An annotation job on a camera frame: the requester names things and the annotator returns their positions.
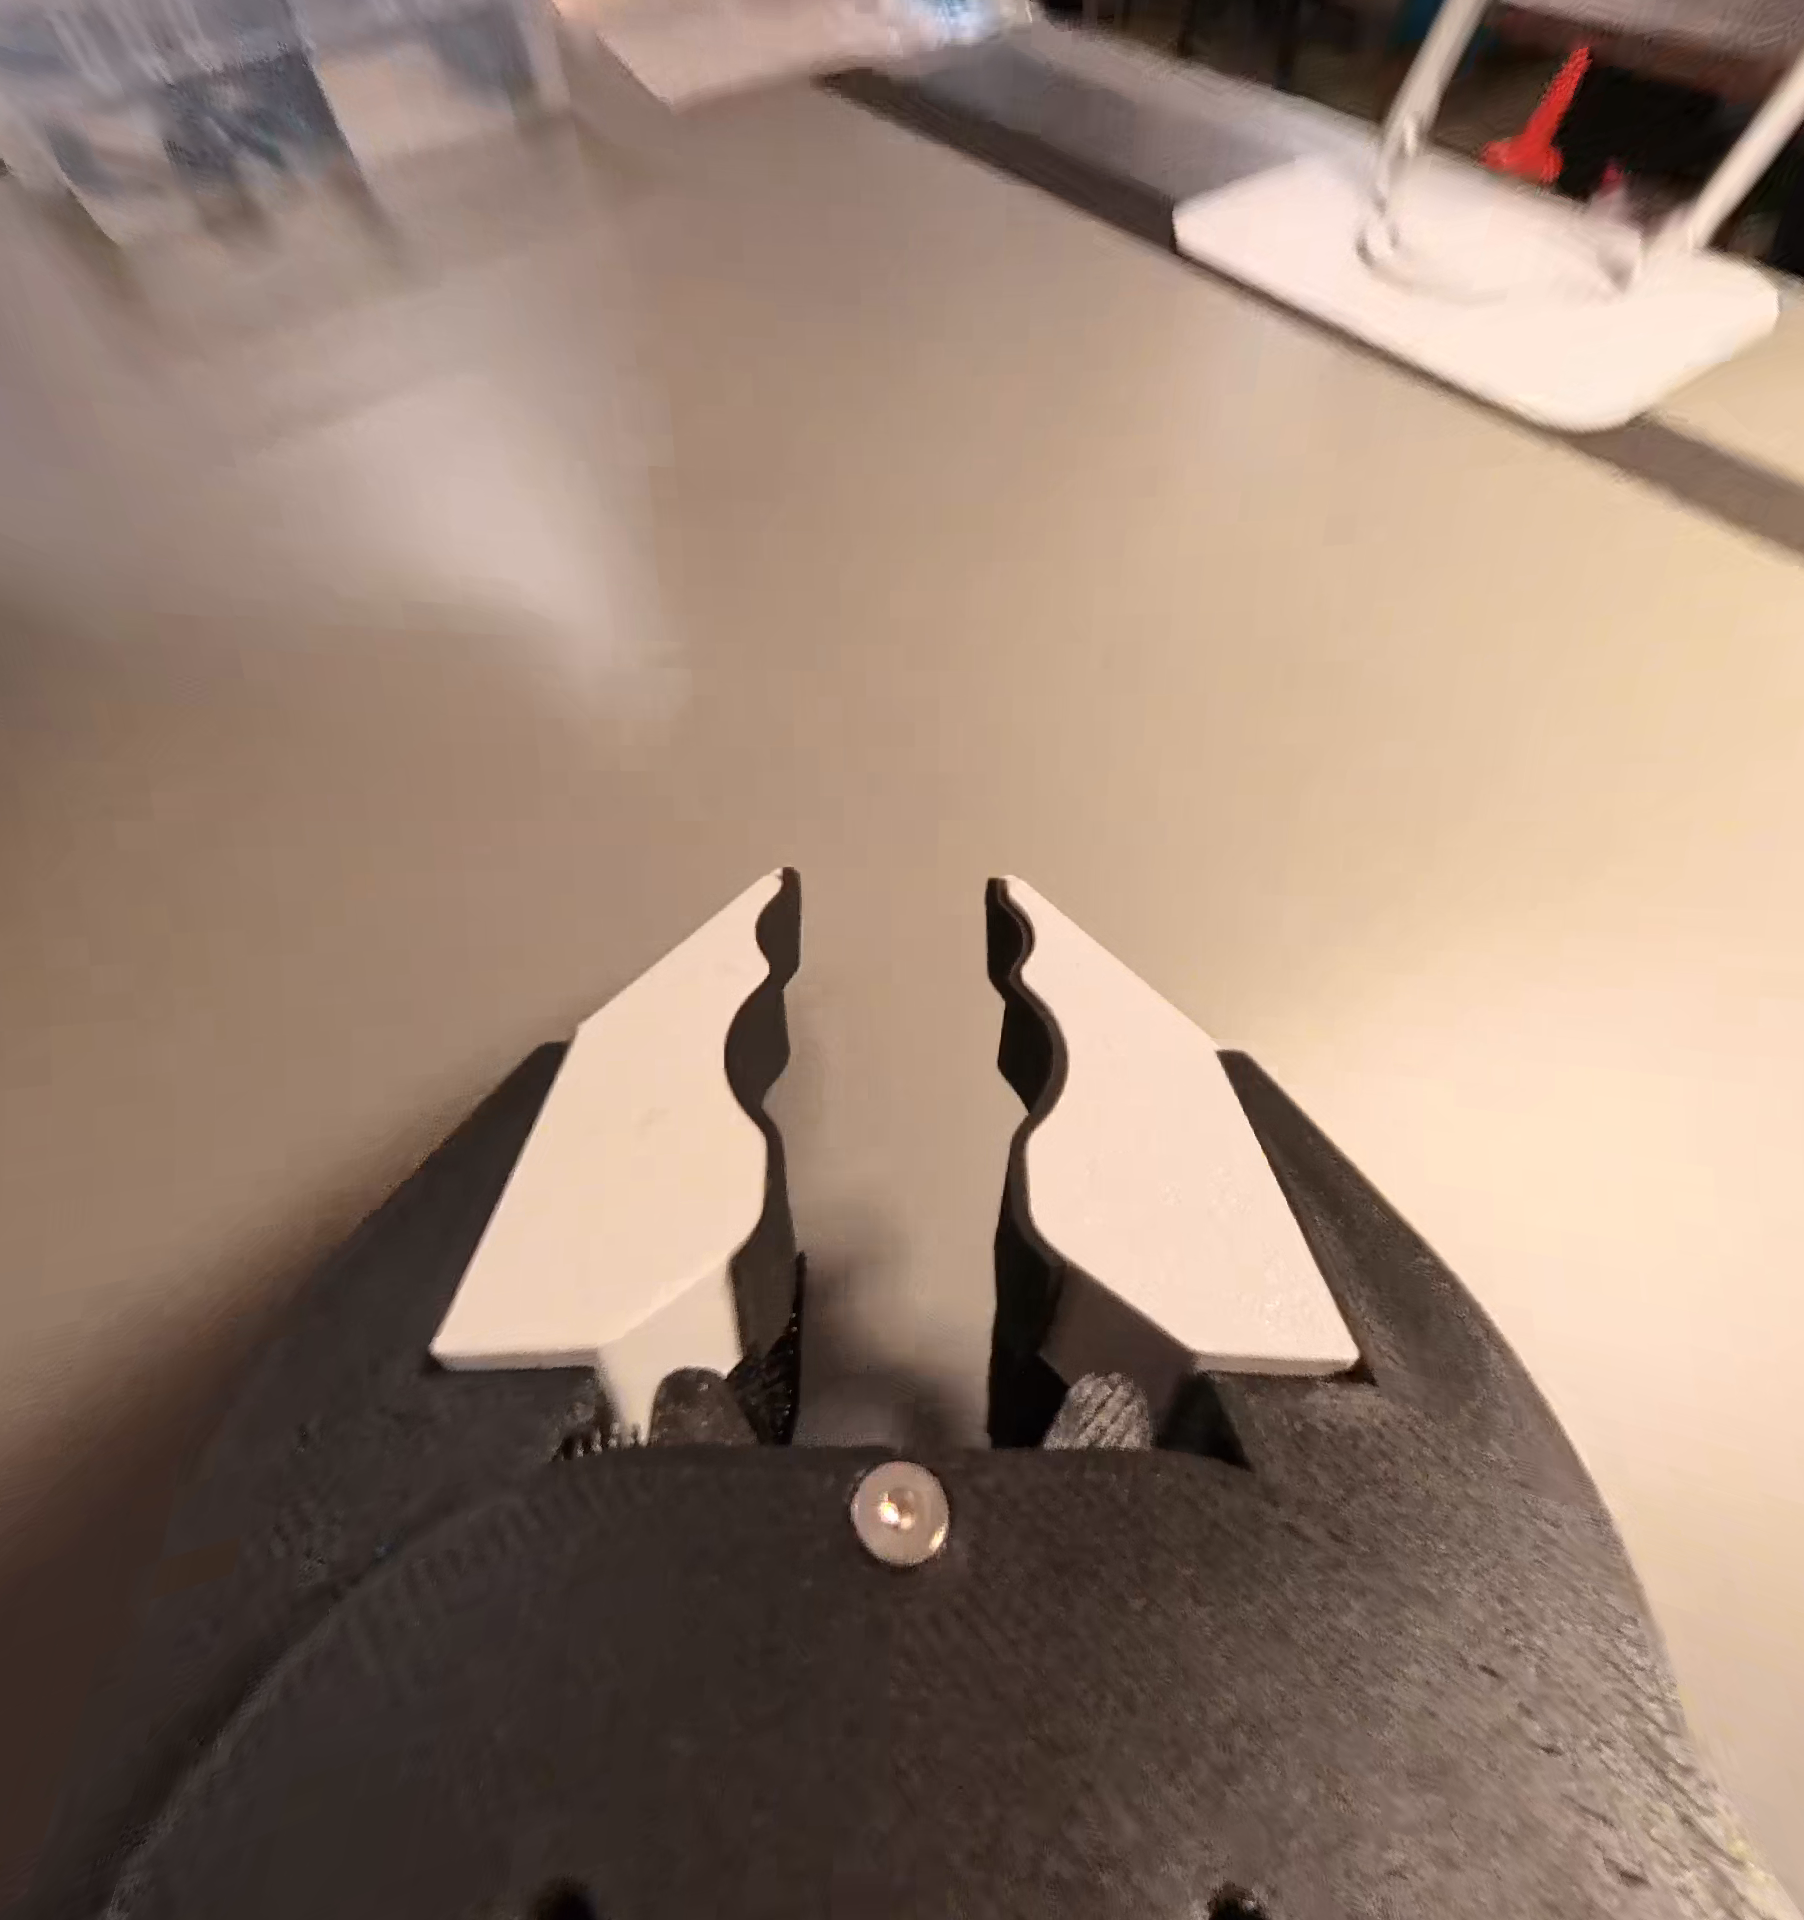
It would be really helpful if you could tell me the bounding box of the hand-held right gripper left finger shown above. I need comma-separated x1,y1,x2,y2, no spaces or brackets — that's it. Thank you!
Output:
428,864,809,1445

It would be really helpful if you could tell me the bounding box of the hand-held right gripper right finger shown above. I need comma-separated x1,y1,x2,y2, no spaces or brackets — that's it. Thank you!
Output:
984,874,1364,1450

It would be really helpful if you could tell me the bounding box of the clear plastic bin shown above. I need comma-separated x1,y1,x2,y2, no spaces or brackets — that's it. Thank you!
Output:
0,0,574,264

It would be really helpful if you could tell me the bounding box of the white document stand wooden board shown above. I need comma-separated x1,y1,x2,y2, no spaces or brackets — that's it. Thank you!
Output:
1173,0,1804,434

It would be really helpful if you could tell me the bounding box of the orange traffic cone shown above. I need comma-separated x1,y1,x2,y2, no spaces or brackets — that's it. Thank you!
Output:
1483,45,1594,184

